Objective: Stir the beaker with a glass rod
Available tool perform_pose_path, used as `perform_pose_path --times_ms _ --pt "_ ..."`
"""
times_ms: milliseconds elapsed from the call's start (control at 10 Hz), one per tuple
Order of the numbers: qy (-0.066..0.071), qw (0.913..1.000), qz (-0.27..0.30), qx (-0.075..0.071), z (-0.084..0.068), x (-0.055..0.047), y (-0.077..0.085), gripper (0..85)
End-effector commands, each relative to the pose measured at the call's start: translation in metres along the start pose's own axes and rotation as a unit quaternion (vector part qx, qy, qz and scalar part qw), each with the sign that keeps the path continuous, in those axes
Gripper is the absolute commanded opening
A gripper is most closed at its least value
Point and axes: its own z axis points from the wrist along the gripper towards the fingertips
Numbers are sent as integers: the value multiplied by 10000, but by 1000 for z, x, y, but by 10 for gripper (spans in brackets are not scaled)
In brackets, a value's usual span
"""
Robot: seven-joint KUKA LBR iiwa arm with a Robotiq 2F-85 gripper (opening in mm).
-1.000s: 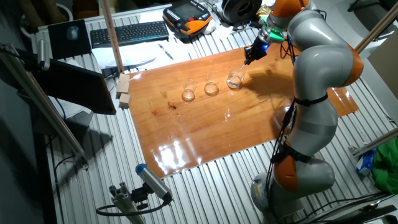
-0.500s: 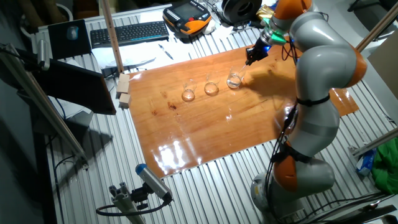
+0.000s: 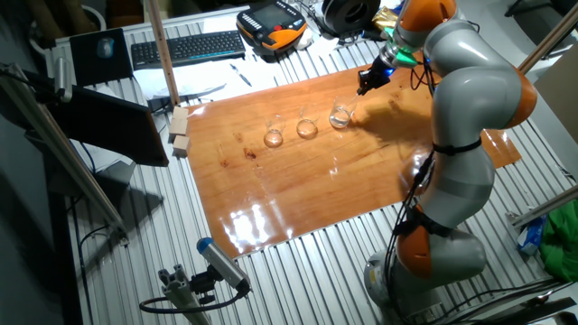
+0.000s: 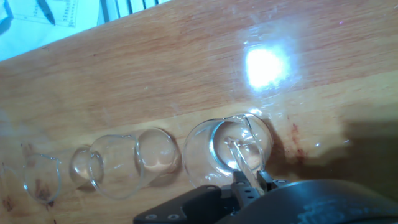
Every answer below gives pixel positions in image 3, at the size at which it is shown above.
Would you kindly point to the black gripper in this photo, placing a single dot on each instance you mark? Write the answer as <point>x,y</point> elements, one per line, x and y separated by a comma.
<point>380,72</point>

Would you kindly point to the clear glass stirring rod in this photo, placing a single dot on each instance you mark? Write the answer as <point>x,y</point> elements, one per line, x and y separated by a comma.
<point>351,101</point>

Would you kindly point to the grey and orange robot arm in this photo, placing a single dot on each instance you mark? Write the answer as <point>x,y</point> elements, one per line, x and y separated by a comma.
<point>474,99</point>

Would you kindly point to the large glass beaker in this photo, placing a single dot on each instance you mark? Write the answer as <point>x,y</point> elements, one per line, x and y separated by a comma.
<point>341,117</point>

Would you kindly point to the medium glass beaker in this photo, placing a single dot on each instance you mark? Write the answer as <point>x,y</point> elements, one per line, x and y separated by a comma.
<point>307,128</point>

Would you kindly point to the small glass beaker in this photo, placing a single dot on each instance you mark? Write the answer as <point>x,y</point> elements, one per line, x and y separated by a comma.
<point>273,137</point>

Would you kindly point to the white tissue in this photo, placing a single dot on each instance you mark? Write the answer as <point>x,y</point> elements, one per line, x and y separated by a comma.
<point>325,46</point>

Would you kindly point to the gold foil bag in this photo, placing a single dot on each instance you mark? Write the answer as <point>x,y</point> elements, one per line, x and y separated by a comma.
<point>384,19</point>

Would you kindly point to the black round spool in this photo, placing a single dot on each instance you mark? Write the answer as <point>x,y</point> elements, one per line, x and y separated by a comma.
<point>350,15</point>

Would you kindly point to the white rounded object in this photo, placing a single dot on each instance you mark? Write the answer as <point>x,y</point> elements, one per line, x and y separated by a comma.
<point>304,39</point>

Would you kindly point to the black and orange teach pendant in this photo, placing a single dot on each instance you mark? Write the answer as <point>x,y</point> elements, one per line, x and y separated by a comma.
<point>271,25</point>

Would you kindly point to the glossy wooden board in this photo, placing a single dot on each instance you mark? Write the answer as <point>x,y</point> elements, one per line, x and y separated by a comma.
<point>293,180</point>

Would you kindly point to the black pen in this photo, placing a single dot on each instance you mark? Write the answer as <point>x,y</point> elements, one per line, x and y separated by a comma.
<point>240,75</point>

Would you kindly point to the white paper sheet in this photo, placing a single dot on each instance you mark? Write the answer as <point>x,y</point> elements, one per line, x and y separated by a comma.
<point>198,81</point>

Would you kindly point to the black computer keyboard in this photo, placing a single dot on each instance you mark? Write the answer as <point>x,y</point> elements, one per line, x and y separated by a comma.
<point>189,49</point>

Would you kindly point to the small wooden block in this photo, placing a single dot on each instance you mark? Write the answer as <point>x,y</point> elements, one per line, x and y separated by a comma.
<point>181,145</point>
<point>181,113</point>
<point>178,127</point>

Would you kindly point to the beige flat panel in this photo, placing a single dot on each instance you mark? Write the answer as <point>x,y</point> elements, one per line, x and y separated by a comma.
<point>562,95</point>

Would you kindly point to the tan upright pole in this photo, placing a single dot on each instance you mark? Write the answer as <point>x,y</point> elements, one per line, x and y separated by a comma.
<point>162,54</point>

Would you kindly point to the blue and white pack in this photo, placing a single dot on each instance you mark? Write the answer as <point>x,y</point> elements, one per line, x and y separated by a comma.
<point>533,234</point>

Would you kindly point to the green cloth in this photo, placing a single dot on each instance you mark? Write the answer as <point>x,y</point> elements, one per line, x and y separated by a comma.
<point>562,239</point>

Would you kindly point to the black flat panel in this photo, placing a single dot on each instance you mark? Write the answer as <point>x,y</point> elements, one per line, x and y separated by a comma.
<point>113,126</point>

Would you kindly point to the grey computer mouse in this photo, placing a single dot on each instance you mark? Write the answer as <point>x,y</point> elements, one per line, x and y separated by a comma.
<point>105,47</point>

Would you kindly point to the black mouse pad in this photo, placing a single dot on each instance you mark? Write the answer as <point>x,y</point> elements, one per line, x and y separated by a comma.
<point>90,67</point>

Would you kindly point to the short aluminium profile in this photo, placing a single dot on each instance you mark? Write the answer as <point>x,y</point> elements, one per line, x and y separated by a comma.
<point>180,298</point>

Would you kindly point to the white round bin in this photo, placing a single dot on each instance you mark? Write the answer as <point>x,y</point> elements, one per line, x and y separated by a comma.
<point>92,11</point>

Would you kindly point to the green gripper mount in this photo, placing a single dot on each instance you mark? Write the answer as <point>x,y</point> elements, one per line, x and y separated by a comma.
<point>404,56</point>

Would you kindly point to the slanted frame beam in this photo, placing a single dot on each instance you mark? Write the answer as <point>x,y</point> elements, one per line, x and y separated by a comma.
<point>551,38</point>

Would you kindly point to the silver camera with blue cap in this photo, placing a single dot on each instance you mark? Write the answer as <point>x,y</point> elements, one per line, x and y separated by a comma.
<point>223,264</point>

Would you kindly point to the black camera clamp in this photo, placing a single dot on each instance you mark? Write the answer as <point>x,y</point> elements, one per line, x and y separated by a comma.
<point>203,284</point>

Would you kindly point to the silver frame camera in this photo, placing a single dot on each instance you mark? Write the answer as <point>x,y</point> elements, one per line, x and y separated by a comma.
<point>62,79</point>

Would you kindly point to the long grey frame beam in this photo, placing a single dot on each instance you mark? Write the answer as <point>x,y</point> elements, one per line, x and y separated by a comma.
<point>58,149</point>

